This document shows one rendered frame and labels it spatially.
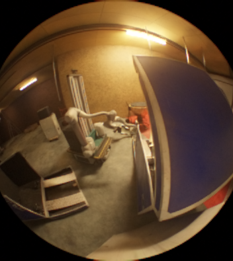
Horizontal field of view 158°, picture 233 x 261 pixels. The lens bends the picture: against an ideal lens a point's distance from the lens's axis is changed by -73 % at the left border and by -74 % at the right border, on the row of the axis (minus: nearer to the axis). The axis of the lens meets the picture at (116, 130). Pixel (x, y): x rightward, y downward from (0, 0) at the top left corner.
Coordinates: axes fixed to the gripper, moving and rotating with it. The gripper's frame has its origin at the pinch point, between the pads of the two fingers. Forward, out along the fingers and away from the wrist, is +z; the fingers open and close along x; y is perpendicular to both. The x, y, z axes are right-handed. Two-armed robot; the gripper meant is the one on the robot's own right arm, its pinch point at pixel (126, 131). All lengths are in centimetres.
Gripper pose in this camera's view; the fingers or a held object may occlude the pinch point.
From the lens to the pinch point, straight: 122.1
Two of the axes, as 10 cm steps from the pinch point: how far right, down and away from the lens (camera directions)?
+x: -0.2, 6.7, 7.4
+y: 4.1, -6.7, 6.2
